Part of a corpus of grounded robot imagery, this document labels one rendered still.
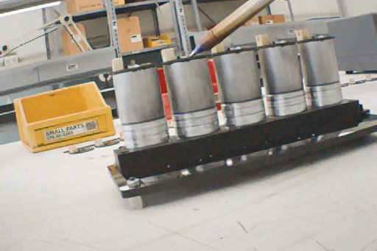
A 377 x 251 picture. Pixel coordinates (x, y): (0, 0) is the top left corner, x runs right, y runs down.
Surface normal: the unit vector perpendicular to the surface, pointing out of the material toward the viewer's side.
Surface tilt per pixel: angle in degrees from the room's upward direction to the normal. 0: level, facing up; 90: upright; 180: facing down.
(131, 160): 90
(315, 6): 90
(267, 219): 0
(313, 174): 0
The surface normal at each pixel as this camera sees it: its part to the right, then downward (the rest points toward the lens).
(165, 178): -0.18, -0.98
